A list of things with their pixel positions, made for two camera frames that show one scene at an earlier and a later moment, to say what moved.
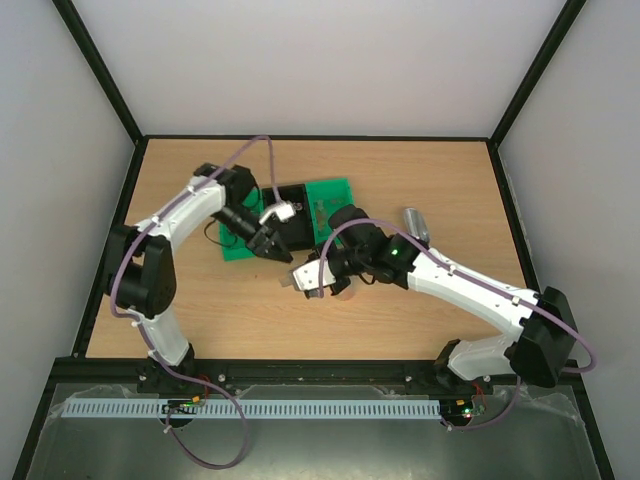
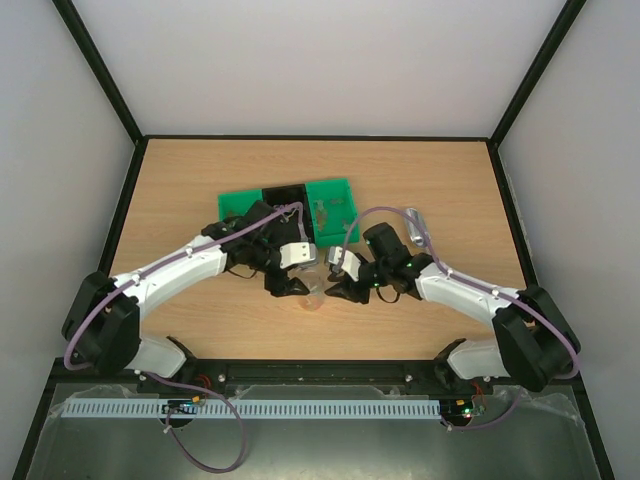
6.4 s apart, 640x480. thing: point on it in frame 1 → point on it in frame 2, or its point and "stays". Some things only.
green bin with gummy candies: (323, 198) stays
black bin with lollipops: (296, 233) stays
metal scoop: (416, 224) stays
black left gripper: (260, 241) → (282, 285)
